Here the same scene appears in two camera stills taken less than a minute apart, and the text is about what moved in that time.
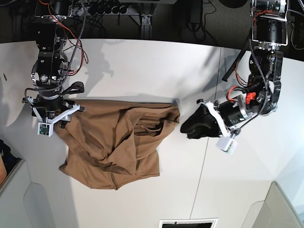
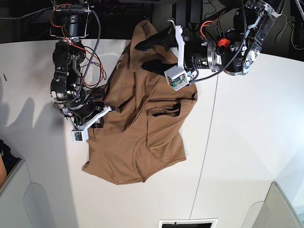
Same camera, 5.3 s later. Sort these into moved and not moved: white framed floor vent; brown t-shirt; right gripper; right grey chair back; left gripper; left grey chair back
Moved: brown t-shirt; left gripper; right gripper
Not moved: white framed floor vent; right grey chair back; left grey chair back
